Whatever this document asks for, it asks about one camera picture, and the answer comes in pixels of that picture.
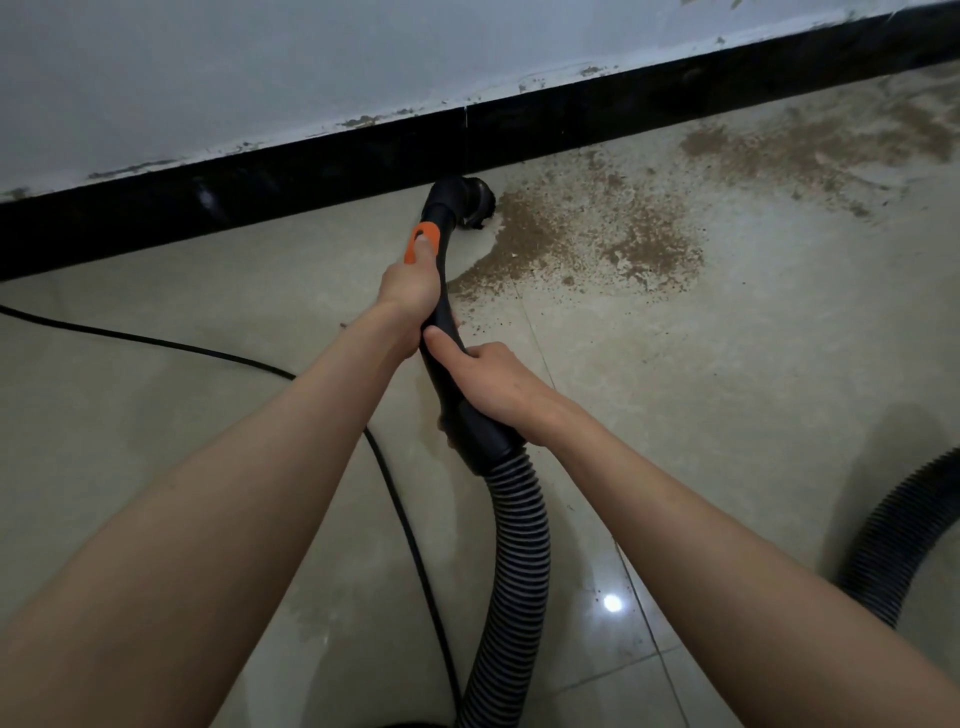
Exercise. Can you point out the brown dirt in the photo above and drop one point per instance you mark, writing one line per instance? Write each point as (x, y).
(600, 232)

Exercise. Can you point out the person's right forearm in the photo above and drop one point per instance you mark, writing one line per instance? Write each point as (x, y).
(750, 600)

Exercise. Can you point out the person's left hand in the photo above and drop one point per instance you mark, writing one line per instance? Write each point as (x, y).
(409, 289)

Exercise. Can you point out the person's right hand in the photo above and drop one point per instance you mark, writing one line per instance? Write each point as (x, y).
(495, 386)

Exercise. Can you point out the person's left forearm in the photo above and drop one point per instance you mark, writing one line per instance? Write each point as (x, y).
(180, 540)

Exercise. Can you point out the black baseboard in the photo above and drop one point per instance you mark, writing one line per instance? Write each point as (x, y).
(262, 180)

